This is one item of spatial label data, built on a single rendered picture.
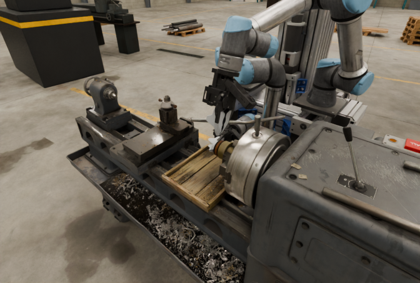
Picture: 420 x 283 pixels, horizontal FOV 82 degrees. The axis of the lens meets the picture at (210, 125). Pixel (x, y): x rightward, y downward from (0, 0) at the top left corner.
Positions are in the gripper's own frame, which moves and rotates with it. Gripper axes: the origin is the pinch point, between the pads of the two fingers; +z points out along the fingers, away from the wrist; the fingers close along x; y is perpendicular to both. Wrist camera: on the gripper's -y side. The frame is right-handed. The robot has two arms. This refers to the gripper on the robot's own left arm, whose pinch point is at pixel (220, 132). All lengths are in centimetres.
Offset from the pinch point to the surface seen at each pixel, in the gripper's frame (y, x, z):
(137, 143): 58, -13, 30
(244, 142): -3.2, -12.4, 4.3
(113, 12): 566, -290, -66
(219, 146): 11.9, -20.6, 14.0
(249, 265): -18, -14, 51
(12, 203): 192, 10, 140
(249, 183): -11.4, -7.7, 16.0
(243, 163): -7.0, -8.5, 10.5
